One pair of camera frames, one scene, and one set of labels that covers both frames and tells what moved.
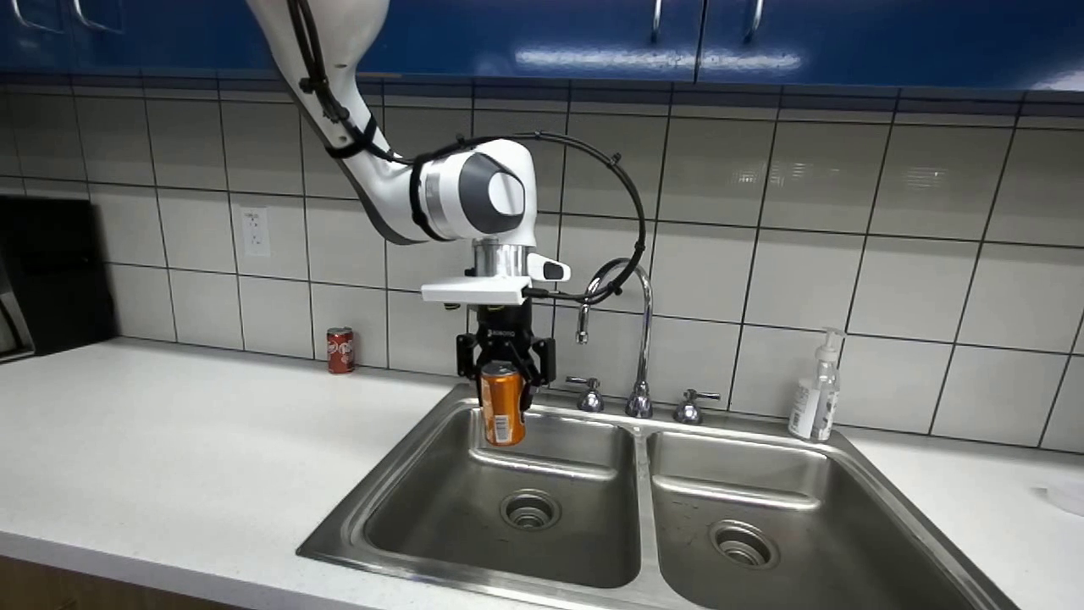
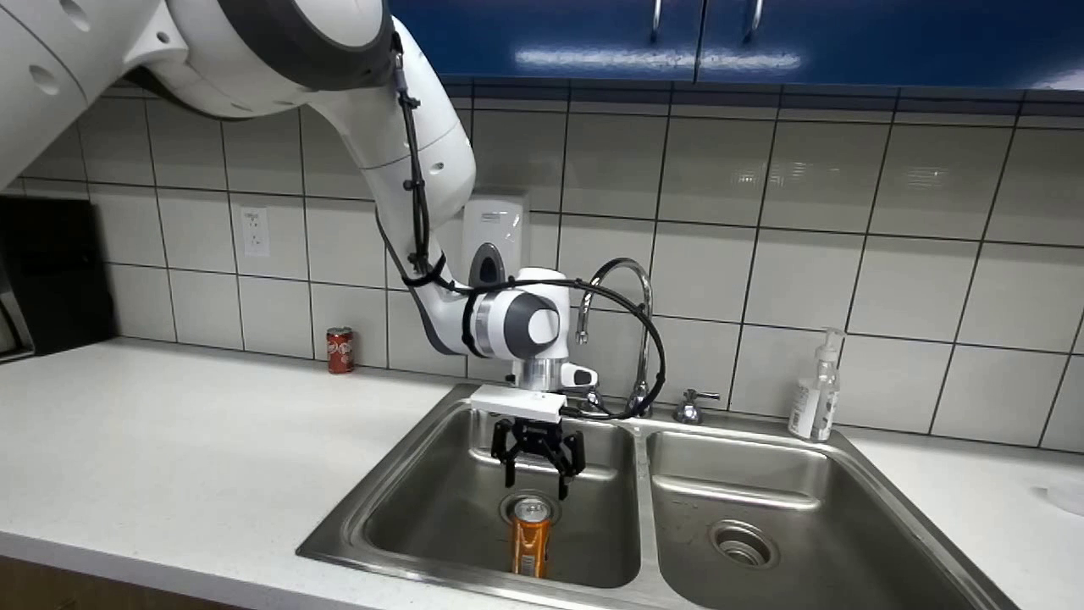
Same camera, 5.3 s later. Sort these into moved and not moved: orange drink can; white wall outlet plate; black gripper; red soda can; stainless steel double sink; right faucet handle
Moved: black gripper; orange drink can
Not moved: right faucet handle; red soda can; white wall outlet plate; stainless steel double sink
